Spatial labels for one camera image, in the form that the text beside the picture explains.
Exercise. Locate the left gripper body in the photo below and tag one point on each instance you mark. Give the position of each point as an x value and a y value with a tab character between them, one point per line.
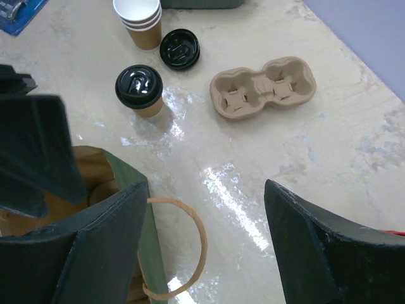
12	82

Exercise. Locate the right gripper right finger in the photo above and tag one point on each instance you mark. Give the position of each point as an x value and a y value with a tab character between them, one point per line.
325	258

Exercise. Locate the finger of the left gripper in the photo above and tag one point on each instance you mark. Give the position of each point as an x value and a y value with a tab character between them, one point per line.
36	154

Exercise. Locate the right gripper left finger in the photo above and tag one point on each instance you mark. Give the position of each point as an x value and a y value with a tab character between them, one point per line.
88	257

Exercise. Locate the green paper bag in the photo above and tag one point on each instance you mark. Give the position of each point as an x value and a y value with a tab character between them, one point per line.
104	175

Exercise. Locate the black cup lid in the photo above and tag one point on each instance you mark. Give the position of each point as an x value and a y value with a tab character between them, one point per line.
139	87

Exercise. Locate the single brown paper cup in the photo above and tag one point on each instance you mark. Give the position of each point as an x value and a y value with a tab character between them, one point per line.
151	110

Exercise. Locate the blue card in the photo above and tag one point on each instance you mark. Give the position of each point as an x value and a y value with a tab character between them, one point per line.
17	14

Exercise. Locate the red straw cup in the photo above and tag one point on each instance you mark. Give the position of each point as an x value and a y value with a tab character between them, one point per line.
395	232

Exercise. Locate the stack of paper cups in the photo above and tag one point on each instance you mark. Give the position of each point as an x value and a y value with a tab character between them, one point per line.
142	20

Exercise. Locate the stack of black lids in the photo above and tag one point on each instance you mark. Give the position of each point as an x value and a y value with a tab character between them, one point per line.
180	49

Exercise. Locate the stack of cup carriers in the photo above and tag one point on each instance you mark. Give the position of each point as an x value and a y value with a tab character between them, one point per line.
241	93

